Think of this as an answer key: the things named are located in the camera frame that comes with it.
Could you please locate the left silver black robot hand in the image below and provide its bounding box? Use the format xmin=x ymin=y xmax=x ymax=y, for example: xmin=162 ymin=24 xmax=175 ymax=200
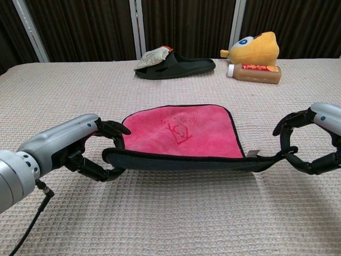
xmin=17 ymin=114 xmax=132 ymax=182

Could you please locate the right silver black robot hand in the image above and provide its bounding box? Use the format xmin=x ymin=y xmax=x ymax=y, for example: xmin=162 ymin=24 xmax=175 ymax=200
xmin=272 ymin=102 xmax=341 ymax=176

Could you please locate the pink towel with black trim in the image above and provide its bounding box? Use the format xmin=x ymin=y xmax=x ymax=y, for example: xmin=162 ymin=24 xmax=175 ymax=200
xmin=102 ymin=104 xmax=298 ymax=174

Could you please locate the brown juice bottle red label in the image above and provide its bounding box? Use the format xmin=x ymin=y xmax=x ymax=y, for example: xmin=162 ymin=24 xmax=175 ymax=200
xmin=226 ymin=62 xmax=282 ymax=85

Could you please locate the yellow plush toy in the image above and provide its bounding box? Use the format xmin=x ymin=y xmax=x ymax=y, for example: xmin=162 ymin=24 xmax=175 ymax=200
xmin=220 ymin=31 xmax=280 ymax=67

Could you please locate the dark pleated curtain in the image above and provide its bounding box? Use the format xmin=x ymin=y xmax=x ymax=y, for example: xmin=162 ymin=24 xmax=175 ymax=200
xmin=0 ymin=0 xmax=341 ymax=75

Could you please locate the white crumpled snack packet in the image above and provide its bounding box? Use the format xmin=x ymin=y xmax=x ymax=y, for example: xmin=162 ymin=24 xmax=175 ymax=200
xmin=134 ymin=45 xmax=174 ymax=70

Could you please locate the beige waffle weave tablecloth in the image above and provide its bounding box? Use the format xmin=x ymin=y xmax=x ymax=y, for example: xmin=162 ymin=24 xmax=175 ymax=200
xmin=0 ymin=58 xmax=341 ymax=256

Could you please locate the black rubber slipper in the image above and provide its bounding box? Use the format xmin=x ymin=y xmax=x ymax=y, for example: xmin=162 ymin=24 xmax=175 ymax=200
xmin=134 ymin=50 xmax=216 ymax=81

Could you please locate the grey metal frame post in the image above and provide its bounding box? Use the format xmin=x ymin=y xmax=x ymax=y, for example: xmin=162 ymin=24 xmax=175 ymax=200
xmin=228 ymin=0 xmax=247 ymax=50
xmin=128 ymin=0 xmax=148 ymax=61
xmin=12 ymin=0 xmax=51 ymax=63

